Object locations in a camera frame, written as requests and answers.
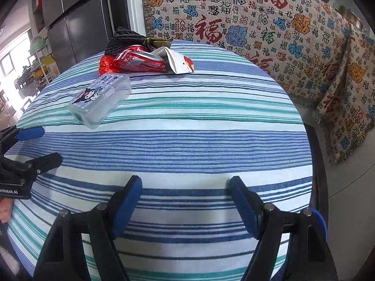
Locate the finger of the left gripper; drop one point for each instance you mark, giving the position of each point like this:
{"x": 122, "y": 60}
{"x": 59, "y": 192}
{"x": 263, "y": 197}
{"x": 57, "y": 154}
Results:
{"x": 11, "y": 135}
{"x": 40, "y": 164}

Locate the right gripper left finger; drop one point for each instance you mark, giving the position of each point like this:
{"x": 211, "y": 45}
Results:
{"x": 62, "y": 256}

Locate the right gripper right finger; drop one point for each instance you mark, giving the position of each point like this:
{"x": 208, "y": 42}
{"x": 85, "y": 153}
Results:
{"x": 263, "y": 222}

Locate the person's left hand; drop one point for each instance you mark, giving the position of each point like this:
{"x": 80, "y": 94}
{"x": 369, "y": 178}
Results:
{"x": 6, "y": 207}

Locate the blue plastic waste basket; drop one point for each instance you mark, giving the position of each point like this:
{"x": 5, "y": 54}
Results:
{"x": 308, "y": 255}

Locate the white shelf rack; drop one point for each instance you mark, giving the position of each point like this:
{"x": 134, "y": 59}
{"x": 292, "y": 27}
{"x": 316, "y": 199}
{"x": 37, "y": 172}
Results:
{"x": 44, "y": 67}

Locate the clear plastic Kuromi box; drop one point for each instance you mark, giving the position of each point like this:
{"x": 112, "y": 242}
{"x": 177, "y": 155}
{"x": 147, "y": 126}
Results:
{"x": 94, "y": 104}

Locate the dark grey refrigerator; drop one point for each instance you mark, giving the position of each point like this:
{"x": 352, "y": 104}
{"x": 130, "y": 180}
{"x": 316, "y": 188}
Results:
{"x": 76, "y": 29}

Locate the red plastic bag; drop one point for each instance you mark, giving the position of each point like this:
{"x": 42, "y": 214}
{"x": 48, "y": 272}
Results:
{"x": 106, "y": 62}

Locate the crushed red cola can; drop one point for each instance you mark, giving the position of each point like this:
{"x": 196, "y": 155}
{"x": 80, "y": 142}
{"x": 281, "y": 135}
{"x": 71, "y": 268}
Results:
{"x": 139, "y": 61}

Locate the black knitted cloth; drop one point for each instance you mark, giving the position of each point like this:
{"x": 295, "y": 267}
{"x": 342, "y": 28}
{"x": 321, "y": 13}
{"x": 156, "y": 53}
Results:
{"x": 122, "y": 39}

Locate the patterned blanket side piece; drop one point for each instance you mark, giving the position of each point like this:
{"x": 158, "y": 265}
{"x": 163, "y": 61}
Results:
{"x": 346, "y": 112}

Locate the blue striped tablecloth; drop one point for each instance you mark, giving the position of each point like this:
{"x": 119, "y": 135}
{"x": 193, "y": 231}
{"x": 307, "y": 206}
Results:
{"x": 185, "y": 136}

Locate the gold foil wrapper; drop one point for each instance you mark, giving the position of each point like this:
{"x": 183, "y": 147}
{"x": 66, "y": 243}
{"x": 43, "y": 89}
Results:
{"x": 153, "y": 43}

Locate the white red paper carton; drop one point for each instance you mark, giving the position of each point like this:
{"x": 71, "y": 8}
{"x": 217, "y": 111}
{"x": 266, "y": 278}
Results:
{"x": 177, "y": 63}

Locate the patterned fu character blanket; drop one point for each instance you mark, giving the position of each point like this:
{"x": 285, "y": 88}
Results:
{"x": 299, "y": 43}

